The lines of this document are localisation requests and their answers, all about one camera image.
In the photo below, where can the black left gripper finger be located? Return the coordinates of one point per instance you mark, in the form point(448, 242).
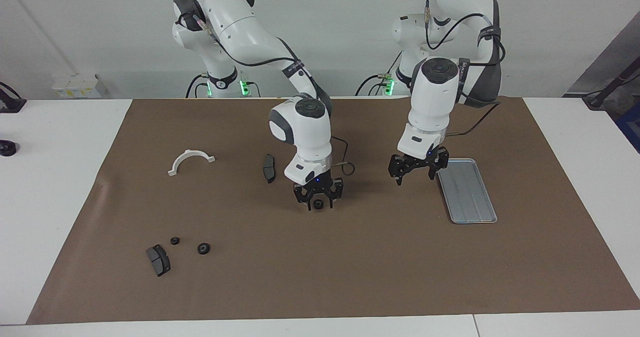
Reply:
point(399, 178)
point(433, 172)

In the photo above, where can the silver metal tray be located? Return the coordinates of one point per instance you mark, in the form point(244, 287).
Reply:
point(470, 197)

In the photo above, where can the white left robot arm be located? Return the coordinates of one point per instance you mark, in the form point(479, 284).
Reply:
point(430, 107)

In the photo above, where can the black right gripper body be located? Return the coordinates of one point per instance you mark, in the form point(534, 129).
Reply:
point(320, 186)

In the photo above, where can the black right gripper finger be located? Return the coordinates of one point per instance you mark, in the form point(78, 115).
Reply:
point(330, 202)
point(306, 204)

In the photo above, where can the blue box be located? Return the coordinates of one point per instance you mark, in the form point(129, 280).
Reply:
point(631, 127)

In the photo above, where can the black round knob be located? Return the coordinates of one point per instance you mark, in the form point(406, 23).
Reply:
point(7, 148)

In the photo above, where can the brown table mat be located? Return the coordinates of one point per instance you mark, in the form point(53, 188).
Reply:
point(330, 267)

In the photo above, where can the black clamp mount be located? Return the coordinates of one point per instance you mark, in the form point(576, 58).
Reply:
point(11, 104)

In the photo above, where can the white wall power strip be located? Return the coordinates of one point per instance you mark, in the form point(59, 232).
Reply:
point(75, 86)

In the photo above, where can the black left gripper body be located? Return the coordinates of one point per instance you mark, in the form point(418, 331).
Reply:
point(417, 161)

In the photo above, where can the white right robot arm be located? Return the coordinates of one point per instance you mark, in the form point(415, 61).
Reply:
point(300, 137)

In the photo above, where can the long dark grey brake pad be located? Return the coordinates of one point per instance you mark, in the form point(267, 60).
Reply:
point(269, 167)

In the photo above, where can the short dark grey brake pad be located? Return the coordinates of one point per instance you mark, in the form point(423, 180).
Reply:
point(159, 261)

